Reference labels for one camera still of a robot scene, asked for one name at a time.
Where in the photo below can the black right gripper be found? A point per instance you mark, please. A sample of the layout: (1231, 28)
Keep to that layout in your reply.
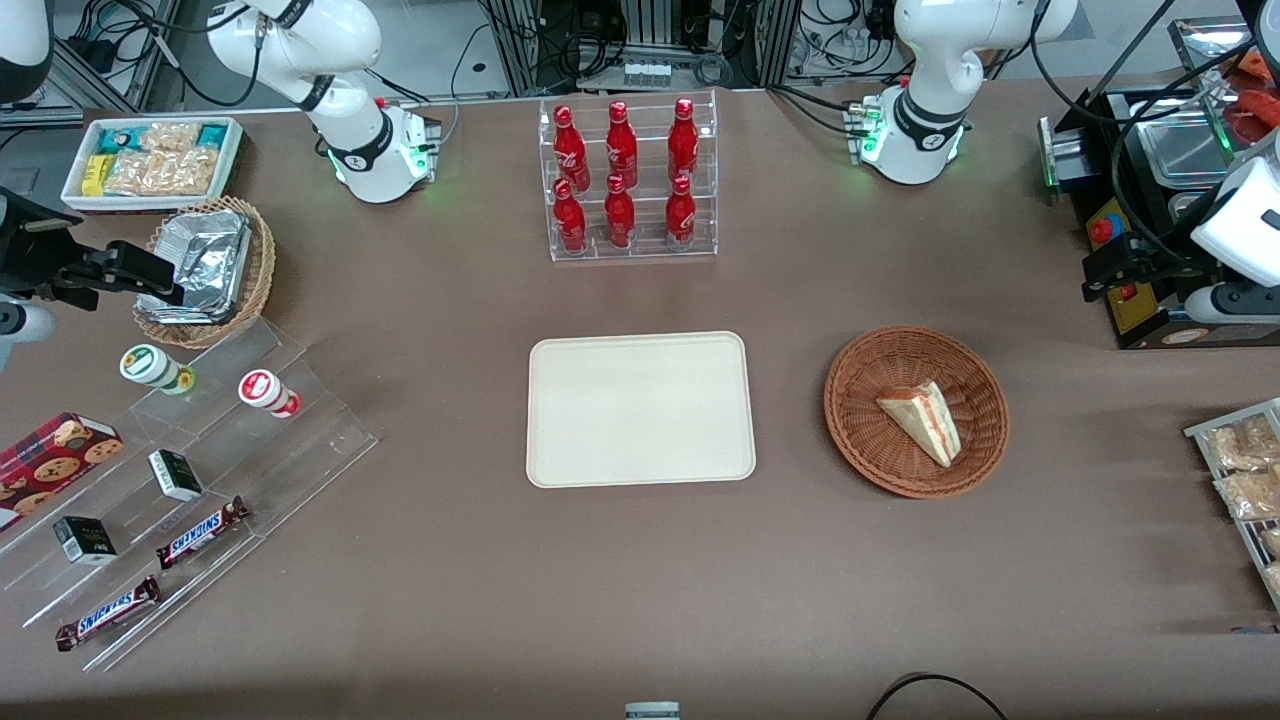
(30, 250)

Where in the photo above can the triangular sandwich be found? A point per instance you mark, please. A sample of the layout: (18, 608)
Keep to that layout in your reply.
(925, 420)

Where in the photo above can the light deep wicker basket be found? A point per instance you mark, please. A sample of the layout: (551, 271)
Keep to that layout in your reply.
(255, 285)

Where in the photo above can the clear acrylic stepped stand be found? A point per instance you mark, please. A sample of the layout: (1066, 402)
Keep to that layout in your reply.
(250, 460)

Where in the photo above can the yellow snack packet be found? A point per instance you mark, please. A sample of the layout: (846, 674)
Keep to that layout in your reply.
(95, 175)

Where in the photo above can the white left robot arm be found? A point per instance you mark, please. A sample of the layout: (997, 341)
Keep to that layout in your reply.
(930, 70)

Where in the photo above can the red cookie box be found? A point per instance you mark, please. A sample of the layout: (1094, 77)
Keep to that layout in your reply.
(50, 465)

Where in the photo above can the clear cracker snack bag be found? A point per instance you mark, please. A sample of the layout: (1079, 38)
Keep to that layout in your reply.
(170, 137)
(160, 173)

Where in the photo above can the red sausage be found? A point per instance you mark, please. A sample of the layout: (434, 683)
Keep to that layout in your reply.
(1255, 110)
(1255, 65)

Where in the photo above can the Snickers chocolate bar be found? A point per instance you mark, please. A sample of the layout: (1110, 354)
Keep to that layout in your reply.
(108, 613)
(200, 533)

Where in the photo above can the green lid yogurt cup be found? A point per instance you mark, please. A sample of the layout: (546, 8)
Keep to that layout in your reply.
(150, 366)

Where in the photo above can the aluminium frame rack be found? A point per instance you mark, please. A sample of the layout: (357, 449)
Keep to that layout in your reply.
(640, 30)

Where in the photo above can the red lid yogurt cup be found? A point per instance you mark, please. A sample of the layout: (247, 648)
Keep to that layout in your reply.
(265, 391)

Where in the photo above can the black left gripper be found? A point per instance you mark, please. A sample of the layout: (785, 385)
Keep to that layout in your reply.
(1160, 262)

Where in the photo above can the white rectangular snack tray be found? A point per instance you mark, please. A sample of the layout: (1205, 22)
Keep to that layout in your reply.
(75, 200)

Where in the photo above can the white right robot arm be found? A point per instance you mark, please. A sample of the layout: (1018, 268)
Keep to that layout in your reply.
(352, 140)

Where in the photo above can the small black box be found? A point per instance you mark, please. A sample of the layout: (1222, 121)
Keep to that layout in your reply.
(85, 541)
(175, 476)

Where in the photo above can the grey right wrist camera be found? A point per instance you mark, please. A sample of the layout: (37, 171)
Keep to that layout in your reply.
(25, 330)

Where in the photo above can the small blue object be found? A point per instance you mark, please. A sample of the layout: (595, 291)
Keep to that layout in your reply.
(1255, 629)

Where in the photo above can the black food warmer machine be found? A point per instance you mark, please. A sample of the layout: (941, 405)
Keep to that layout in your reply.
(1160, 320)

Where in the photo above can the small grey device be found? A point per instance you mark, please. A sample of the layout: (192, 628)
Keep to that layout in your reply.
(652, 711)

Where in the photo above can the aluminium foil container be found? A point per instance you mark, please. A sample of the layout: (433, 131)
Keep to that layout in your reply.
(212, 260)
(170, 308)

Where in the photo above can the teal snack packet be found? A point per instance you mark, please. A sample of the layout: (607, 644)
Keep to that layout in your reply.
(115, 138)
(212, 136)

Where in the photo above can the beige plastic tray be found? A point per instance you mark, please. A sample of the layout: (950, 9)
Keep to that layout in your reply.
(640, 410)

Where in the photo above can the clear acrylic bottle rack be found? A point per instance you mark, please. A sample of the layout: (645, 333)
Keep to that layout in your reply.
(630, 175)

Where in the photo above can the red cola bottle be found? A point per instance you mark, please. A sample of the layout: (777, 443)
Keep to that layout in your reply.
(621, 148)
(683, 142)
(619, 217)
(569, 150)
(680, 215)
(570, 222)

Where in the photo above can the clear bagged pastry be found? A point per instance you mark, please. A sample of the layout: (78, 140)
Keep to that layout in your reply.
(1240, 445)
(1275, 578)
(1272, 542)
(1250, 495)

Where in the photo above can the brown round wicker basket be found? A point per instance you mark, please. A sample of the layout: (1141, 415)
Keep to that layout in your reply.
(870, 430)

